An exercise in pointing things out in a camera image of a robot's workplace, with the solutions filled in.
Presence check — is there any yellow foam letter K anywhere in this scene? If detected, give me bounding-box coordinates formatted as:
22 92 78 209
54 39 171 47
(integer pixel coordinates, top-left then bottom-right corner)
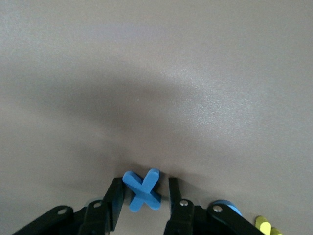
254 215 284 235

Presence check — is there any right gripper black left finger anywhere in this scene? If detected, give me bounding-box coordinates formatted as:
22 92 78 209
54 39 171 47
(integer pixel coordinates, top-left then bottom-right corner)
78 177 126 235

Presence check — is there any blue foam letter G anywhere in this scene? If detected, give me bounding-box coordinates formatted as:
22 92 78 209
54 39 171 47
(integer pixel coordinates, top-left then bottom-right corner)
210 199 243 217

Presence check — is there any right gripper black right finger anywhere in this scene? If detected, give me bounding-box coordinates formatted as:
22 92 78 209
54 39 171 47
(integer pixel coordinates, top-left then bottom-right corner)
163 177 197 235

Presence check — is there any brown paper table cover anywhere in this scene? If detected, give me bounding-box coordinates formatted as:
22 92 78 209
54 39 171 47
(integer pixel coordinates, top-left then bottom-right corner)
0 0 313 235

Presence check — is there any blue foam letter X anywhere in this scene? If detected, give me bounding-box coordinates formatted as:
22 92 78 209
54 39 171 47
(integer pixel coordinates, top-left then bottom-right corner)
122 168 162 213

